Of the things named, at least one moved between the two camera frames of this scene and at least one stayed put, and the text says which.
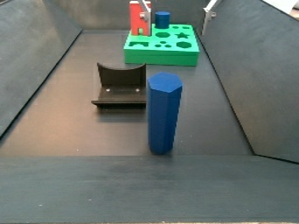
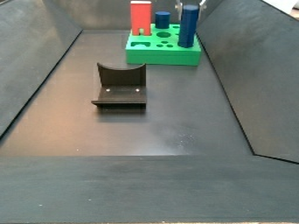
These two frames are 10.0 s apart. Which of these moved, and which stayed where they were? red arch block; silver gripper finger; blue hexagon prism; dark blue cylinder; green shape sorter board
Moved: silver gripper finger; blue hexagon prism
Stayed: green shape sorter board; red arch block; dark blue cylinder
